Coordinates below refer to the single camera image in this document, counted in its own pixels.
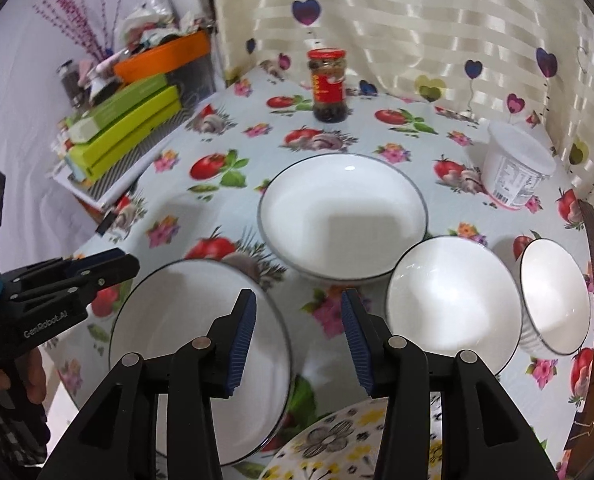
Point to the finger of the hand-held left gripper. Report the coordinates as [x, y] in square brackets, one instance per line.
[104, 255]
[102, 272]

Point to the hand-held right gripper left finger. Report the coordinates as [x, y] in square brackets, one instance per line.
[242, 345]

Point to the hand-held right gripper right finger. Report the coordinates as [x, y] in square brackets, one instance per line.
[354, 340]

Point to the white ribbed deep plate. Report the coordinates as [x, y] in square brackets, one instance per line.
[177, 320]
[342, 220]

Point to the white ribbed bowl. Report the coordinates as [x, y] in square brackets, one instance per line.
[552, 295]
[447, 300]

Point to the yellow floral plate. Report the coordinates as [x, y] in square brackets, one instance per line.
[327, 440]

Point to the person's left forearm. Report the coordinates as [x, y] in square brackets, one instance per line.
[12, 430]

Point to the person's left hand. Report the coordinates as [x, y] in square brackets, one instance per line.
[24, 375]

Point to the black white striped box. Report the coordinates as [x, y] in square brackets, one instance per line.
[112, 185]

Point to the lime green box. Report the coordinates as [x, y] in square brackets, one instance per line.
[127, 152]
[137, 120]

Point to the dark green long box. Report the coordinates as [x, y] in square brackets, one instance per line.
[127, 97]

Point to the glass jar with dark lid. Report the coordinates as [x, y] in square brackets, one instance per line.
[69, 82]

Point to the fruit and flower printed tablecloth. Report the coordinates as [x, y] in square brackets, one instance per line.
[367, 135]

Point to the orange box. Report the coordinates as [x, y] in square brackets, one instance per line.
[167, 55]

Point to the pink dried flower branches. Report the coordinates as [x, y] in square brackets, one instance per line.
[84, 30]

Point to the white plastic tub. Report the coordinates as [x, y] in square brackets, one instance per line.
[514, 160]

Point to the pile of plastic packets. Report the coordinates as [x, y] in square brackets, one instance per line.
[157, 15]

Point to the red label sauce jar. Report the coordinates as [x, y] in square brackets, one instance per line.
[328, 90]

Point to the cream striped heart curtain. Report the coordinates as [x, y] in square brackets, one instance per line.
[402, 20]

